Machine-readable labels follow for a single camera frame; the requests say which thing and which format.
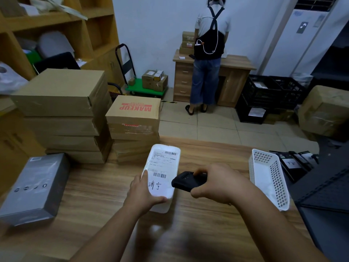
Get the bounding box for person's left forearm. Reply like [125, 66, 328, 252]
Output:
[69, 206, 140, 262]

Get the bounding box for stack of small cardboard boxes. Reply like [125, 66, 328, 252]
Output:
[179, 31, 196, 55]

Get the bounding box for crumpled white bag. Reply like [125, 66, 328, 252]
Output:
[28, 0, 88, 21]

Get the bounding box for black scanners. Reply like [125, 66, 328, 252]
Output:
[278, 152, 307, 183]

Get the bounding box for large wrapped cardboard box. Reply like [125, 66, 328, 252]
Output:
[297, 85, 349, 138]

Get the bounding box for white standing air conditioner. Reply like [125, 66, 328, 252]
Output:
[261, 0, 340, 77]

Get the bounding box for red printed cardboard box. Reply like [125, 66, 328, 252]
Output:
[105, 95, 162, 141]

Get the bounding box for black plastic crates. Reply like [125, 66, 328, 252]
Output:
[235, 95, 269, 125]

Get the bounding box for knotted white plastic bag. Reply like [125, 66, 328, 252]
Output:
[0, 61, 29, 95]

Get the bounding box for person's right forearm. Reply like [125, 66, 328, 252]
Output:
[233, 185, 329, 262]

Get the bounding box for black plastic crate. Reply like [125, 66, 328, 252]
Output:
[242, 74, 283, 108]
[270, 76, 307, 110]

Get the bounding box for stack of large cardboard boxes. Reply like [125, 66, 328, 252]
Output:
[0, 0, 125, 194]

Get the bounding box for green platform trolley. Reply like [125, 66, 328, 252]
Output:
[115, 43, 169, 97]

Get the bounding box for small green packet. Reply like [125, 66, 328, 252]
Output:
[23, 49, 43, 66]

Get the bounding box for black handheld scanner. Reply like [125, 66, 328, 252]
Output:
[171, 171, 208, 193]

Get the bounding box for grey soft parcel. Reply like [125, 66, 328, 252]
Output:
[37, 31, 75, 59]

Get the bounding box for medium taped cardboard box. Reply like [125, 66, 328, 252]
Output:
[141, 75, 169, 92]

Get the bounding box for white foam parcel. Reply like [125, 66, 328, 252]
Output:
[141, 144, 181, 214]

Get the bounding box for wooden drawer desk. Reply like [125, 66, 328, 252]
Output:
[172, 49, 257, 108]

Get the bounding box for white perforated plastic tray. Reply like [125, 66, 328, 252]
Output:
[248, 148, 290, 212]

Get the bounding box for person's left hand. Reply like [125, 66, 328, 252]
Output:
[123, 170, 167, 216]

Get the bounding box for dark metal shelf rack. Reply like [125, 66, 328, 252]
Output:
[289, 142, 349, 262]
[310, 24, 349, 90]

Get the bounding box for black office chair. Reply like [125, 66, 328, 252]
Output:
[32, 52, 124, 102]

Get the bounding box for person's right hand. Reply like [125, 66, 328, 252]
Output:
[190, 163, 257, 206]

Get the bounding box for black flat device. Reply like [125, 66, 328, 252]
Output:
[298, 151, 320, 166]
[289, 151, 314, 172]

